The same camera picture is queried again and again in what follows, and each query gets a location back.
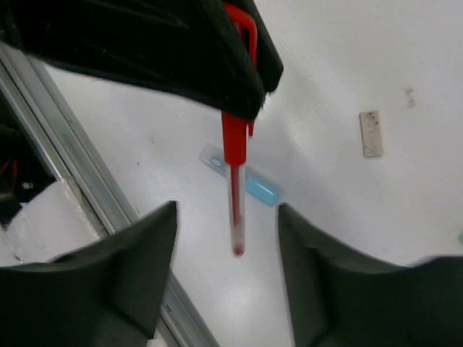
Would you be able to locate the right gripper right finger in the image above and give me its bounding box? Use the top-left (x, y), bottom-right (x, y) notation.
top-left (278, 204), bottom-right (462, 346)

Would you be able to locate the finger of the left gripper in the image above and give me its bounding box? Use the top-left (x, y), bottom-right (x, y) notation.
top-left (249, 1), bottom-right (284, 93)
top-left (1, 1), bottom-right (265, 120)

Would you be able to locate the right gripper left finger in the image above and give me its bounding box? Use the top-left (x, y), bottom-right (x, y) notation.
top-left (1, 201), bottom-right (177, 346)

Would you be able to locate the red ballpoint pen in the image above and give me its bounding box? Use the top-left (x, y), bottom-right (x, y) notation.
top-left (221, 2), bottom-right (258, 257)

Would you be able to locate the blue highlighter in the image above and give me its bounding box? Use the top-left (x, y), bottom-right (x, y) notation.
top-left (198, 144), bottom-right (283, 207)

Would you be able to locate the shiny white cover sheet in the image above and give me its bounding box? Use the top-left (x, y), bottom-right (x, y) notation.
top-left (1, 179), bottom-right (103, 267)

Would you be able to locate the grey eraser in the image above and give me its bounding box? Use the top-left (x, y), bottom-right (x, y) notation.
top-left (359, 111), bottom-right (383, 158)

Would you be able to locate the aluminium rail frame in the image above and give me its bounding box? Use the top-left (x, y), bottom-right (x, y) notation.
top-left (1, 44), bottom-right (218, 346)

